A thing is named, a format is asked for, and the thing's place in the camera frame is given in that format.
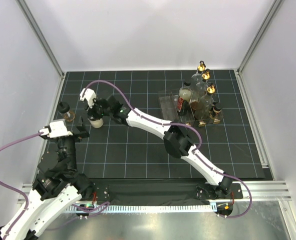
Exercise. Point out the left aluminium frame post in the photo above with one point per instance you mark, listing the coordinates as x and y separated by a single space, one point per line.
40 36

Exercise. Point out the black grid mat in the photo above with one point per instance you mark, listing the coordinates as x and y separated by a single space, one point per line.
115 151

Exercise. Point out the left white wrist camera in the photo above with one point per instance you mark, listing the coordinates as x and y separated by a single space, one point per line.
55 129

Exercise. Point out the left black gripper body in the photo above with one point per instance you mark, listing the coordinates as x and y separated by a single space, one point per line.
69 143

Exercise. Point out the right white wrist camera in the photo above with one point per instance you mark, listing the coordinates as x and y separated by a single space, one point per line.
87 95

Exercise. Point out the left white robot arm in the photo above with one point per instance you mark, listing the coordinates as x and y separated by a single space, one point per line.
57 185

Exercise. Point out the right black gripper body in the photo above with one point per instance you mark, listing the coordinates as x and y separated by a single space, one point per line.
98 110

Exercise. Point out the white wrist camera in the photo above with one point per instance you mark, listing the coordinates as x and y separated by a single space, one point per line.
55 129
87 95

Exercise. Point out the right aluminium frame post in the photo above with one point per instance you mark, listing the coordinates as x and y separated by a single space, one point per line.
273 10

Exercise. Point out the glass oil bottle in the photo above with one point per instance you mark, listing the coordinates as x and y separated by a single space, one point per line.
199 79
197 95
205 102

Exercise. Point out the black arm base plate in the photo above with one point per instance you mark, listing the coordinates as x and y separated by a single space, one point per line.
160 192

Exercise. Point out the aluminium frame post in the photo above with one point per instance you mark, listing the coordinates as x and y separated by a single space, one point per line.
40 36
273 10

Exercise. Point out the round amber sauce bottle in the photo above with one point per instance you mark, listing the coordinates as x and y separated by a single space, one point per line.
65 111

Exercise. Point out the aluminium front rail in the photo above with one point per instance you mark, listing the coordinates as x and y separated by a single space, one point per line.
264 190

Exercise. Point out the dark sauce bottle red label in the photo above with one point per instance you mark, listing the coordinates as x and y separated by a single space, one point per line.
184 97

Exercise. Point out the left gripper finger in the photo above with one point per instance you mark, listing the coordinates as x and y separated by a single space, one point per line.
78 137
80 125

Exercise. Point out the white slotted cable duct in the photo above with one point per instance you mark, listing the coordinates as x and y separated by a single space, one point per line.
122 209

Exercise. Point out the clear acrylic organizer tray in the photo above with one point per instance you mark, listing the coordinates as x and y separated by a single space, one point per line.
168 103

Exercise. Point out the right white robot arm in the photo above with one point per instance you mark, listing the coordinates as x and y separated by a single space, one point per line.
175 136

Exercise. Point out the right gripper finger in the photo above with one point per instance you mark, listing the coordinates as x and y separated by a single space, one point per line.
91 117
88 107

